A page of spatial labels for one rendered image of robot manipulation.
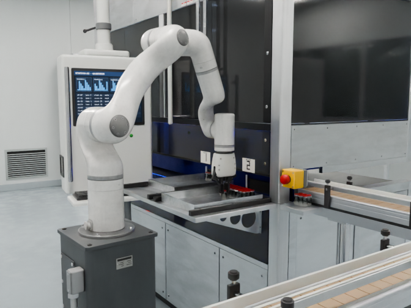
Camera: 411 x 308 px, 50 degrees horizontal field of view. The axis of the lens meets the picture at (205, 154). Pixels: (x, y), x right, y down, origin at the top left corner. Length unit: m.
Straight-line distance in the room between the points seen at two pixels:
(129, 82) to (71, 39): 5.77
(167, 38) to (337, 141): 0.94
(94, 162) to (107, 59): 1.11
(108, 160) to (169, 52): 0.42
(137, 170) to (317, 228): 1.08
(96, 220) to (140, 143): 1.11
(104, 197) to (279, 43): 0.91
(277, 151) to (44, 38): 5.69
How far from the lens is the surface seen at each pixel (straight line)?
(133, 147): 2.53
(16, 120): 6.98
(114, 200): 1.48
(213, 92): 1.73
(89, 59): 2.47
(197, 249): 2.40
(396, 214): 1.63
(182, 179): 2.31
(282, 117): 1.80
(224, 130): 1.78
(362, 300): 0.91
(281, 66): 1.79
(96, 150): 1.51
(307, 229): 2.00
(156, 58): 1.54
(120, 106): 1.43
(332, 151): 2.04
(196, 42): 1.69
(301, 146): 1.88
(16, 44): 7.03
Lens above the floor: 1.30
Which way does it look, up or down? 7 degrees down
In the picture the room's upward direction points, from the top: straight up
